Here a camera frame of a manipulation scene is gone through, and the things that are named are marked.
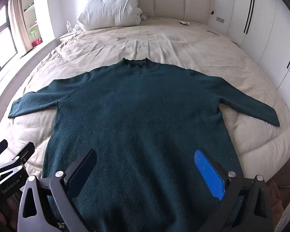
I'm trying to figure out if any dark teal towel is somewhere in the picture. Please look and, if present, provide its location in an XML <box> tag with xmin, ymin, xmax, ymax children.
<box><xmin>8</xmin><ymin>57</ymin><xmax>280</xmax><ymax>232</ymax></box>

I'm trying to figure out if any beige curtain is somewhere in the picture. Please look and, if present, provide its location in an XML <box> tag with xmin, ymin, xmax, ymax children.
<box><xmin>8</xmin><ymin>0</ymin><xmax>31</xmax><ymax>54</ymax></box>

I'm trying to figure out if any beige bed cover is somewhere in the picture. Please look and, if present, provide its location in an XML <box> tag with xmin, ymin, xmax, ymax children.
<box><xmin>0</xmin><ymin>17</ymin><xmax>290</xmax><ymax>182</ymax></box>

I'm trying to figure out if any white wall shelf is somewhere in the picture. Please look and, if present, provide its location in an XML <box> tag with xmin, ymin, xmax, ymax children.
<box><xmin>21</xmin><ymin>0</ymin><xmax>43</xmax><ymax>49</ymax></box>

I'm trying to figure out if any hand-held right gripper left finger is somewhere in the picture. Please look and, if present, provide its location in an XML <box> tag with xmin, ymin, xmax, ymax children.
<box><xmin>16</xmin><ymin>148</ymin><xmax>98</xmax><ymax>232</ymax></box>

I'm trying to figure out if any beige padded headboard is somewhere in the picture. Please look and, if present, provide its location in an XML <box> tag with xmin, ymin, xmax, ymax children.
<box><xmin>89</xmin><ymin>0</ymin><xmax>214</xmax><ymax>26</ymax></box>

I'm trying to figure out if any white pillow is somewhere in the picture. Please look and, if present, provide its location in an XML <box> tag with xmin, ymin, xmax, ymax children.
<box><xmin>77</xmin><ymin>0</ymin><xmax>143</xmax><ymax>31</ymax></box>

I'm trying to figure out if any white wardrobe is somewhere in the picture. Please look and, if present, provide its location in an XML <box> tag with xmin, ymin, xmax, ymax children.
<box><xmin>227</xmin><ymin>0</ymin><xmax>290</xmax><ymax>121</ymax></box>

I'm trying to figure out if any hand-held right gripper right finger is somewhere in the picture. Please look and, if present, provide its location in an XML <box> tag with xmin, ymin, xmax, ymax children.
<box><xmin>194</xmin><ymin>148</ymin><xmax>275</xmax><ymax>232</ymax></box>

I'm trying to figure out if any dark framed window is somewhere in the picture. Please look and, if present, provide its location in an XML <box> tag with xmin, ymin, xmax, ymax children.
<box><xmin>0</xmin><ymin>1</ymin><xmax>18</xmax><ymax>79</ymax></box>

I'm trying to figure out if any white nightstand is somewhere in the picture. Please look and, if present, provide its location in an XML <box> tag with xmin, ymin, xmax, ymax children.
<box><xmin>58</xmin><ymin>30</ymin><xmax>84</xmax><ymax>44</ymax></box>

